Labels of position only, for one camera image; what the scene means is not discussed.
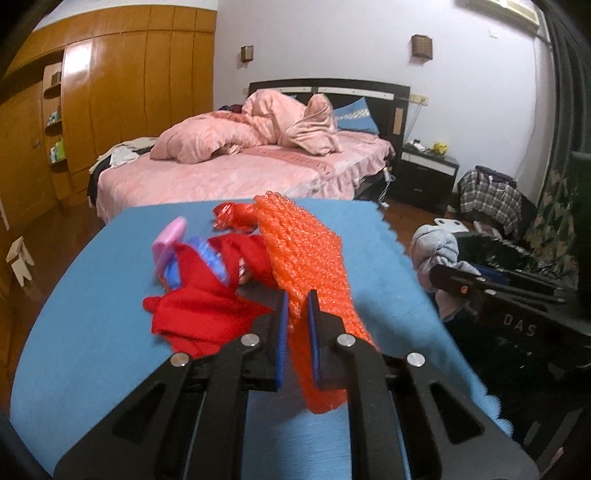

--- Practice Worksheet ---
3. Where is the bed with pink sheet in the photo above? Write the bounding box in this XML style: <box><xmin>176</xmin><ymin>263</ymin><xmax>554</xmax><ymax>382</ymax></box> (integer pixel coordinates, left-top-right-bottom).
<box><xmin>88</xmin><ymin>79</ymin><xmax>411</xmax><ymax>222</ymax></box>

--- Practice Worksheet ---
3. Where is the patterned cloth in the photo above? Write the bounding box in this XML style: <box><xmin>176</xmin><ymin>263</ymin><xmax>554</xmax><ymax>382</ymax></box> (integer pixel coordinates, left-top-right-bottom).
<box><xmin>526</xmin><ymin>168</ymin><xmax>580</xmax><ymax>282</ymax></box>

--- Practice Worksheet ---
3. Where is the pink duvet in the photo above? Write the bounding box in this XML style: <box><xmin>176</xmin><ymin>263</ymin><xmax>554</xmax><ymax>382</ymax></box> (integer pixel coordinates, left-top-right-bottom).
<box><xmin>150</xmin><ymin>91</ymin><xmax>308</xmax><ymax>164</ymax></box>

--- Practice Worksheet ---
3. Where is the large wall lamp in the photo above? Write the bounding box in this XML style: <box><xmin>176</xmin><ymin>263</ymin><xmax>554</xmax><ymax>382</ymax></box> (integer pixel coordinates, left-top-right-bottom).
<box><xmin>411</xmin><ymin>34</ymin><xmax>433</xmax><ymax>60</ymax></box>

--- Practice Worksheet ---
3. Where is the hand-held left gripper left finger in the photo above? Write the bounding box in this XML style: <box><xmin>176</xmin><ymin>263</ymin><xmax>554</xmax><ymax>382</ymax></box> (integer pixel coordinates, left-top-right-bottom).
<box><xmin>54</xmin><ymin>291</ymin><xmax>289</xmax><ymax>480</ymax></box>

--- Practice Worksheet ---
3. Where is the black nightstand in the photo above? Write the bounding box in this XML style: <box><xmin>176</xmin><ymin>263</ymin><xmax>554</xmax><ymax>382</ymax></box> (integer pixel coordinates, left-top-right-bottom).
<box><xmin>394</xmin><ymin>143</ymin><xmax>460</xmax><ymax>214</ymax></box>

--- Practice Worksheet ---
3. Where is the air conditioner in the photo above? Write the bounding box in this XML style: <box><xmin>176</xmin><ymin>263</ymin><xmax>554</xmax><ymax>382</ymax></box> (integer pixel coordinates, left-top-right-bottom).
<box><xmin>489</xmin><ymin>0</ymin><xmax>541</xmax><ymax>28</ymax></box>

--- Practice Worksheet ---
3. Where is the blue pillow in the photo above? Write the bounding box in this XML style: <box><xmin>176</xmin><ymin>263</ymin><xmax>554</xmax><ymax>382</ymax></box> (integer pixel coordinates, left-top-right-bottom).
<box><xmin>332</xmin><ymin>97</ymin><xmax>380</xmax><ymax>136</ymax></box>

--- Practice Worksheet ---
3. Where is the red cloth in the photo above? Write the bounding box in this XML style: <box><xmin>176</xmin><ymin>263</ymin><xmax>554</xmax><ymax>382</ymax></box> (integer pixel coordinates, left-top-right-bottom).
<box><xmin>142</xmin><ymin>233</ymin><xmax>287</xmax><ymax>358</ymax></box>

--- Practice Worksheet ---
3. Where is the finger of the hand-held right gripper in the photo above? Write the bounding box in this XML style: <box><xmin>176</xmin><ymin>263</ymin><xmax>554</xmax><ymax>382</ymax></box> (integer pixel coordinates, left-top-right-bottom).
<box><xmin>429</xmin><ymin>264</ymin><xmax>566</xmax><ymax>304</ymax></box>
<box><xmin>480</xmin><ymin>270</ymin><xmax>568</xmax><ymax>294</ymax></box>

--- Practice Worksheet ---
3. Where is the red wrapper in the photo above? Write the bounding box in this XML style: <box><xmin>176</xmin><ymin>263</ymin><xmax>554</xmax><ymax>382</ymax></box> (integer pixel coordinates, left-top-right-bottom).
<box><xmin>212</xmin><ymin>200</ymin><xmax>259</xmax><ymax>234</ymax></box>

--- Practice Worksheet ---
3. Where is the wooden wardrobe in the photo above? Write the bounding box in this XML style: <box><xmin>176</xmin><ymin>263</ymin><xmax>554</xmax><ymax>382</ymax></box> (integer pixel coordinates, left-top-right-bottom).
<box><xmin>0</xmin><ymin>6</ymin><xmax>218</xmax><ymax>232</ymax></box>

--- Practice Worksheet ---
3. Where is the black headboard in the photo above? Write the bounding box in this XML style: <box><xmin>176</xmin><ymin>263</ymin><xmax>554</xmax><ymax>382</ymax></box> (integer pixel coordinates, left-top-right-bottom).
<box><xmin>248</xmin><ymin>79</ymin><xmax>411</xmax><ymax>148</ymax></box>

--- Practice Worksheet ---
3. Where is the small wooden stool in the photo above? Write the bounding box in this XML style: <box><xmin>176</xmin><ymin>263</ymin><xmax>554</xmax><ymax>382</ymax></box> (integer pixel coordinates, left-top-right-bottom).
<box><xmin>6</xmin><ymin>235</ymin><xmax>35</xmax><ymax>287</ymax></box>

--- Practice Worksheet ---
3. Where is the pink pillow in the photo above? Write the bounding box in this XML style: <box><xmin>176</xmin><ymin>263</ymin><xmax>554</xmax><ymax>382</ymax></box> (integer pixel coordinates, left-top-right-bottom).
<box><xmin>285</xmin><ymin>93</ymin><xmax>342</xmax><ymax>155</ymax></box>

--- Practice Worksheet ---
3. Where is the plaid bag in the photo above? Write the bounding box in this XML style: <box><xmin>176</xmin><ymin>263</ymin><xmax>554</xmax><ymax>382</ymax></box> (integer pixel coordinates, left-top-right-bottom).
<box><xmin>457</xmin><ymin>166</ymin><xmax>522</xmax><ymax>232</ymax></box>

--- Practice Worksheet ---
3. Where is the grey cloth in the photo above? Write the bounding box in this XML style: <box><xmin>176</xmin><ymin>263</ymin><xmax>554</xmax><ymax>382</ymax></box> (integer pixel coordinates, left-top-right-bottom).
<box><xmin>410</xmin><ymin>224</ymin><xmax>481</xmax><ymax>321</ymax></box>

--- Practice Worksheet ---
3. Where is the blue plastic comb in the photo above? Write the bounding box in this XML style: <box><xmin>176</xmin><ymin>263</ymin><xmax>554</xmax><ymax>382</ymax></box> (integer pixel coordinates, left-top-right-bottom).
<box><xmin>159</xmin><ymin>236</ymin><xmax>229</xmax><ymax>289</ymax></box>

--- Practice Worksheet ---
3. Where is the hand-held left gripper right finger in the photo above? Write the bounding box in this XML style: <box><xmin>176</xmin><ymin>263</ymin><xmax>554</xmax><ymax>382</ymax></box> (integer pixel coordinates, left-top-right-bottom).
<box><xmin>307</xmin><ymin>290</ymin><xmax>541</xmax><ymax>480</ymax></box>

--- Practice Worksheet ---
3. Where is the pink plastic piece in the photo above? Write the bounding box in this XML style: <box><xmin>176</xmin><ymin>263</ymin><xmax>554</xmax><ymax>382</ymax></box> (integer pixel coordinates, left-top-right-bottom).
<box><xmin>152</xmin><ymin>218</ymin><xmax>188</xmax><ymax>278</ymax></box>

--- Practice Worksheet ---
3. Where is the pile of clothes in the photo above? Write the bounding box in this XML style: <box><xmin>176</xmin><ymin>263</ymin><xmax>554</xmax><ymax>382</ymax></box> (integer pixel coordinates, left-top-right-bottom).
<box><xmin>90</xmin><ymin>137</ymin><xmax>160</xmax><ymax>174</ymax></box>

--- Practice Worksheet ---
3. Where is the orange bubble wrap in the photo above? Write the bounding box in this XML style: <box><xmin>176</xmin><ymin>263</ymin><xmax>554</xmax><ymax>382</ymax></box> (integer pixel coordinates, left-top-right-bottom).
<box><xmin>253</xmin><ymin>194</ymin><xmax>382</xmax><ymax>414</ymax></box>

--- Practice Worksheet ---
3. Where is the white cable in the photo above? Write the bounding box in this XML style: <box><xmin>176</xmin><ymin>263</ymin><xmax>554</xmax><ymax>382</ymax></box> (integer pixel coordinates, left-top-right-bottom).
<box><xmin>379</xmin><ymin>166</ymin><xmax>398</xmax><ymax>206</ymax></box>

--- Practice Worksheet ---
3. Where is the blue mat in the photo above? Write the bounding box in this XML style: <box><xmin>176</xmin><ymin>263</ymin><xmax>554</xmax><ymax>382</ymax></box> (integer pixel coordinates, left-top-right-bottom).
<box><xmin>9</xmin><ymin>198</ymin><xmax>513</xmax><ymax>480</ymax></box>

